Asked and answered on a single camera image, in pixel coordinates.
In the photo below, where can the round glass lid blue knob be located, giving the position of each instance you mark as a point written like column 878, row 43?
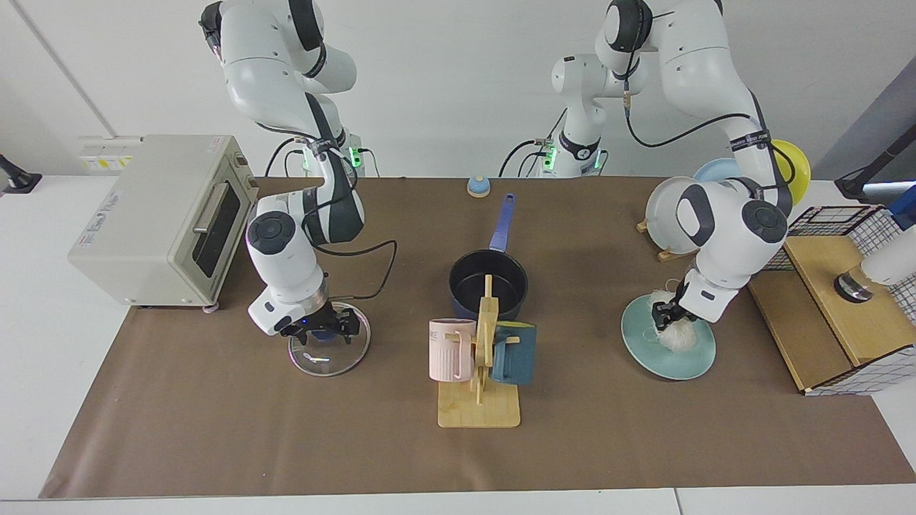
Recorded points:
column 329, row 361

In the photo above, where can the pale green plate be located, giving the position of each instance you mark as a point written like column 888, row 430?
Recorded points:
column 673, row 361

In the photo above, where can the wooden plate rack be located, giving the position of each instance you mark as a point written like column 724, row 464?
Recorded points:
column 669, row 254

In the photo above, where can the white plate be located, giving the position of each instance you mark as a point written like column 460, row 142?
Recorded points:
column 662, row 214

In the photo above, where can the light blue plate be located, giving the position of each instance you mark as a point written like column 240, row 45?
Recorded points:
column 715, row 170

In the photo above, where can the yellow plate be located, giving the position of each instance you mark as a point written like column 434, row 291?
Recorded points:
column 798, row 168

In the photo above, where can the brown table cloth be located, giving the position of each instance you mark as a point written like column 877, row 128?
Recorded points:
column 286, row 429

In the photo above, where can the pink ribbed cup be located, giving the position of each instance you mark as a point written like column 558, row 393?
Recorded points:
column 451, row 354

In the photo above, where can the dark blue cup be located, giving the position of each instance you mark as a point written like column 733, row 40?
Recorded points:
column 519, row 357

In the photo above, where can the wooden cup stand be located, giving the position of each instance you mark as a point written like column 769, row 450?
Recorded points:
column 479, row 411

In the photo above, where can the small blue round thing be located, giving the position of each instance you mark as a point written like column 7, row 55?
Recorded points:
column 478, row 187

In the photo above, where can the pale toaster oven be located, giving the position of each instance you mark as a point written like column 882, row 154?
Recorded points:
column 143, row 222

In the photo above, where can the black stand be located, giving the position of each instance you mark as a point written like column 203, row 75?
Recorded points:
column 18, row 179
column 859, row 184

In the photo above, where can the white wall socket strip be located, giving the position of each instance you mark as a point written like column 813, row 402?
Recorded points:
column 107, row 150

